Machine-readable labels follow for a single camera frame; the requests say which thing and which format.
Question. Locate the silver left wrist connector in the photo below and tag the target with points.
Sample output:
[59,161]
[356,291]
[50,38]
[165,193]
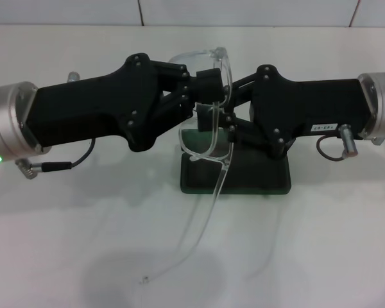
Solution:
[73,76]

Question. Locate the clear transparent glasses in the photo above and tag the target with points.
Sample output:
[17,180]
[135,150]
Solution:
[215,134]

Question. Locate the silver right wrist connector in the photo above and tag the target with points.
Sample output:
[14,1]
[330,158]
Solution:
[349,144]

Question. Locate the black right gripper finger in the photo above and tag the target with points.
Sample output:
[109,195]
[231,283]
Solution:
[205,120]
[208,78]

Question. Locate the green glasses case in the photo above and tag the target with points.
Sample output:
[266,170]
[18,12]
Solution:
[263,176]

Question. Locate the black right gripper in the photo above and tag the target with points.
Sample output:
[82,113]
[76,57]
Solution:
[308,106]

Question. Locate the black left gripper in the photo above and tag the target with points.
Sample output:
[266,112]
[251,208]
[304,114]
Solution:
[83,109]

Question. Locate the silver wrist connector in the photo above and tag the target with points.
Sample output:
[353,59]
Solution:
[73,76]
[349,144]

